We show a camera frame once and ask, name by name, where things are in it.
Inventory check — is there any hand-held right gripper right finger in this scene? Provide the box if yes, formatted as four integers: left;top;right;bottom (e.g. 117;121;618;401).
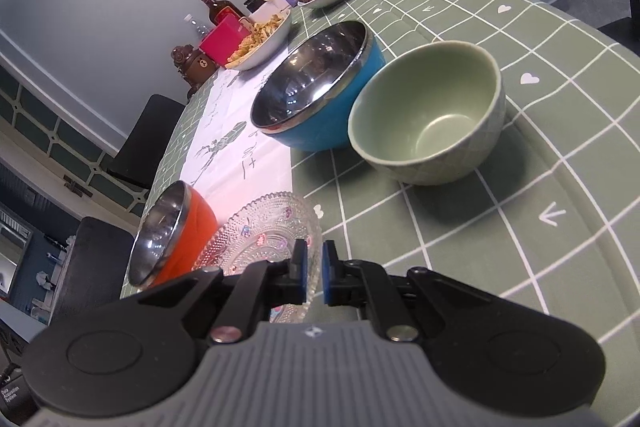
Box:
322;241;493;342

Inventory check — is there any pile of fried snacks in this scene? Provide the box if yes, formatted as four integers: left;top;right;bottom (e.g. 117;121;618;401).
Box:
227;18;283;62

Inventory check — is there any green grid tablecloth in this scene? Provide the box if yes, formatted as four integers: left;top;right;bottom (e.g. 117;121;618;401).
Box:
117;0;640;323

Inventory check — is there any clear glass plate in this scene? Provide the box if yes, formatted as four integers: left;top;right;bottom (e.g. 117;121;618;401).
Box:
192;192;323;325

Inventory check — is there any brown liquor bottle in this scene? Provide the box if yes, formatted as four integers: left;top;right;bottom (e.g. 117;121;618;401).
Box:
196;0;247;26

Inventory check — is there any dark metal plate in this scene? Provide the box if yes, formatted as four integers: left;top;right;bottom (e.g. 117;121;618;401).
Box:
249;20;387;152

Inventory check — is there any green ceramic bowl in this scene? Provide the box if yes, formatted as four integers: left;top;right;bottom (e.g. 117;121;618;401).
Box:
347;41;507;186

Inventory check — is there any brown bear figurine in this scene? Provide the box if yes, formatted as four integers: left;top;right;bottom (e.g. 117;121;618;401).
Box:
171;44;219;88

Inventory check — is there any orange steel bowl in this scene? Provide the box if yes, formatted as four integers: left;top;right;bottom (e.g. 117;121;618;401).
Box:
127;181;219;292

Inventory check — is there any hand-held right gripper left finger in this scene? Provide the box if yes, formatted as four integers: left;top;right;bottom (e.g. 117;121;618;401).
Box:
180;239;309;344

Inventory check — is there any clear plastic bottle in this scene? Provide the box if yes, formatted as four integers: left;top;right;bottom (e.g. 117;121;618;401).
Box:
182;13;211;38

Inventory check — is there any black chair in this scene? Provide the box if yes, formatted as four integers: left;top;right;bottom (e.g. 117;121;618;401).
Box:
50;216;141;325
107;94;187;190

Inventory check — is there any white deer print table runner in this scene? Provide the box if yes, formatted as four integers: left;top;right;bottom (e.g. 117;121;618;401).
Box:
182;7;321;228

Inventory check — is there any red box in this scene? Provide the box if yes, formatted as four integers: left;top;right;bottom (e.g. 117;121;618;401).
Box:
197;14;252;68

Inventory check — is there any white box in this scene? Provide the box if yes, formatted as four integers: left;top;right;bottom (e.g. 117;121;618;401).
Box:
248;2;291;25

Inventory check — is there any white plate with fried snacks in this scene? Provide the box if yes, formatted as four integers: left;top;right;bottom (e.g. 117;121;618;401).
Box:
224;9;292;72

